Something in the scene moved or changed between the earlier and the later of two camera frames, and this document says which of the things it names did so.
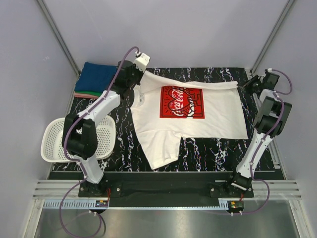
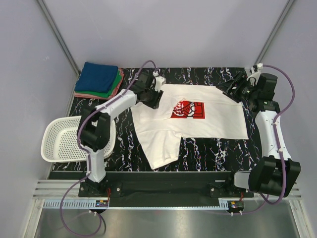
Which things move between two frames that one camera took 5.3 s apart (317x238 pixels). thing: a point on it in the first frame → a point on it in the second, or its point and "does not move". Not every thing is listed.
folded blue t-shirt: x=95 y=77 does not move
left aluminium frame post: x=63 y=42 does not move
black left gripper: x=135 y=78 → x=155 y=99
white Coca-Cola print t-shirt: x=165 y=110 does not move
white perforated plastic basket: x=53 y=149 does not move
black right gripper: x=251 y=84 → x=233 y=87
